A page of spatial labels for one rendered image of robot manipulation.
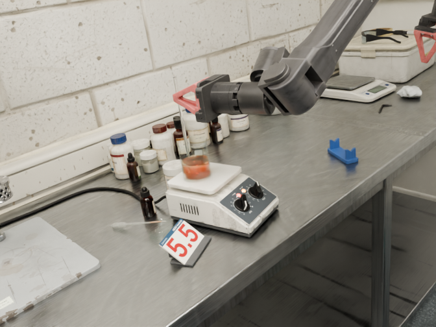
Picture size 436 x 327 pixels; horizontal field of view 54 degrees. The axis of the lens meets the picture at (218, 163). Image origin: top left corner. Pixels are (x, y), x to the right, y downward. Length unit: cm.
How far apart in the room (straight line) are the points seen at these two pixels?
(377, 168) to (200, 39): 74
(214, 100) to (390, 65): 114
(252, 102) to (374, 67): 115
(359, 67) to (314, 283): 88
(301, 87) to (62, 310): 52
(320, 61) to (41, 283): 61
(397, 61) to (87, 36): 113
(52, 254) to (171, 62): 75
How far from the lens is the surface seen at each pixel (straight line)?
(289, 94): 69
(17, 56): 119
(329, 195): 96
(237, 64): 162
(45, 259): 91
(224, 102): 76
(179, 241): 81
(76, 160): 123
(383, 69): 183
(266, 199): 89
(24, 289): 85
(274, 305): 169
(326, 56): 72
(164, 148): 120
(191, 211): 88
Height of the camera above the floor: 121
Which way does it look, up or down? 23 degrees down
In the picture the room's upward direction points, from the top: 8 degrees counter-clockwise
